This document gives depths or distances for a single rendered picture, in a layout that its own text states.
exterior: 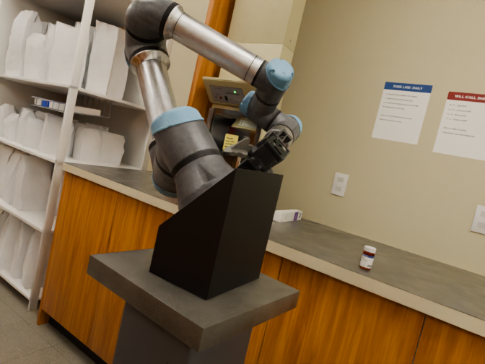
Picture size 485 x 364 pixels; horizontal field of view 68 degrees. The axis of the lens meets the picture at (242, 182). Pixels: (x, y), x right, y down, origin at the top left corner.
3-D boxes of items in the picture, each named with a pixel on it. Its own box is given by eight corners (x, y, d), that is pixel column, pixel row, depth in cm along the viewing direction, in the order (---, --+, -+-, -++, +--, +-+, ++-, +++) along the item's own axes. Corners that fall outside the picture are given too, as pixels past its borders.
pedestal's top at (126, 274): (198, 353, 54) (203, 328, 54) (86, 273, 73) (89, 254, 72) (296, 308, 80) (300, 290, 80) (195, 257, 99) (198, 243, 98)
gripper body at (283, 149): (263, 137, 86) (279, 121, 96) (240, 156, 91) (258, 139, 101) (283, 162, 87) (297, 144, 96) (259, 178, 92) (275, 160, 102)
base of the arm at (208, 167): (209, 188, 65) (188, 144, 68) (169, 227, 74) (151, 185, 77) (261, 181, 76) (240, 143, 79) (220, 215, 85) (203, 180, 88)
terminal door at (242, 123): (195, 185, 180) (212, 107, 177) (244, 201, 164) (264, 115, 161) (194, 185, 180) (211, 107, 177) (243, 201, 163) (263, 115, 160)
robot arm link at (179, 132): (174, 157, 70) (148, 103, 74) (167, 188, 81) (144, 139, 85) (227, 142, 75) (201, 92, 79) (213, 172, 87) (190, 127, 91)
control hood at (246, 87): (212, 102, 178) (216, 83, 177) (268, 111, 160) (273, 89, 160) (197, 97, 168) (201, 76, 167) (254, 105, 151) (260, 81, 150)
